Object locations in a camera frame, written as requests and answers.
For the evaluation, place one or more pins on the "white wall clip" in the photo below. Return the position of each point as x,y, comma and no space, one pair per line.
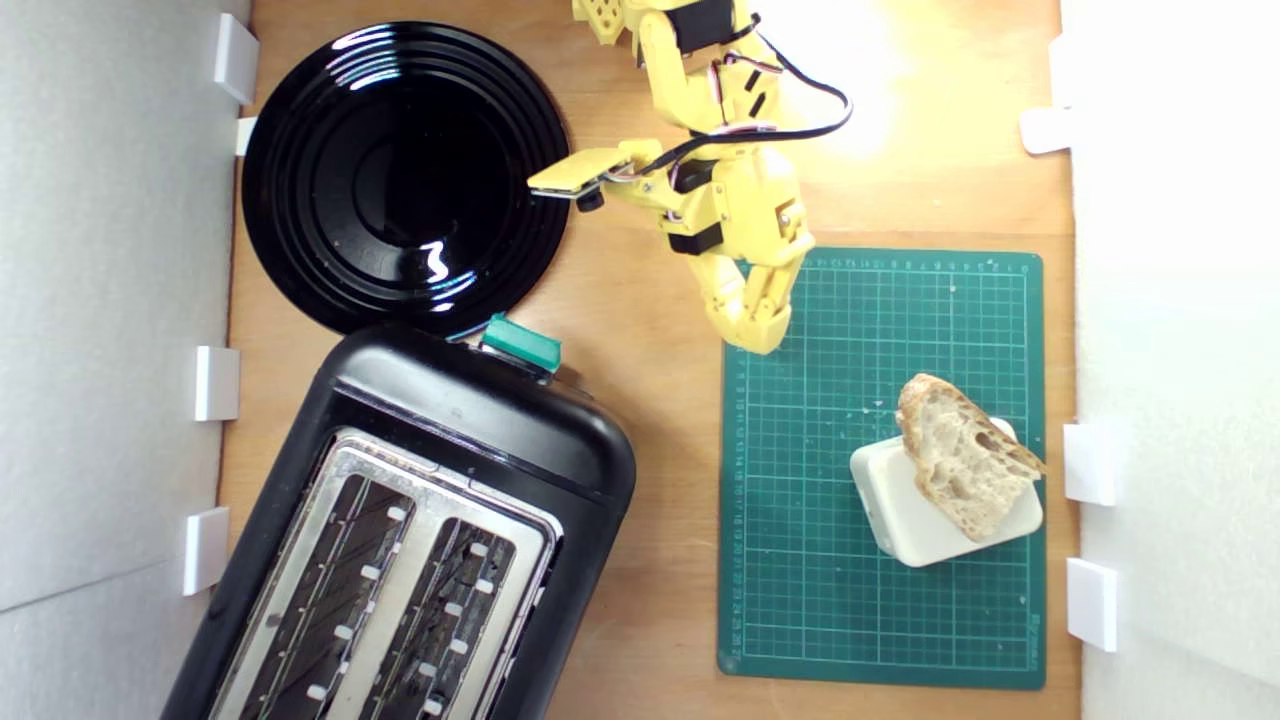
206,550
1090,463
217,383
236,58
1092,603
1045,130
246,135

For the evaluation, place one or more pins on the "black round plate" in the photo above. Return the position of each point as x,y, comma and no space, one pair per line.
400,180

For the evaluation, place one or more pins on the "green toaster lever knob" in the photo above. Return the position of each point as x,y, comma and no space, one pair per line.
522,343

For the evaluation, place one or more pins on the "white block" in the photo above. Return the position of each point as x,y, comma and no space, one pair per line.
900,510

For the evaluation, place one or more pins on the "yellow gripper camera mount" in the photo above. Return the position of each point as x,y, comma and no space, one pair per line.
575,175

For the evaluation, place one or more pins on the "black two-slot toaster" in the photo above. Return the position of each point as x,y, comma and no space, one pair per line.
480,420

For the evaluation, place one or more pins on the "green cutting mat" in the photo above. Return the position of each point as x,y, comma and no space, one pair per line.
800,450

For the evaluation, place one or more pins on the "brown bread slice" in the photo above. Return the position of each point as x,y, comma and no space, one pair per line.
960,460

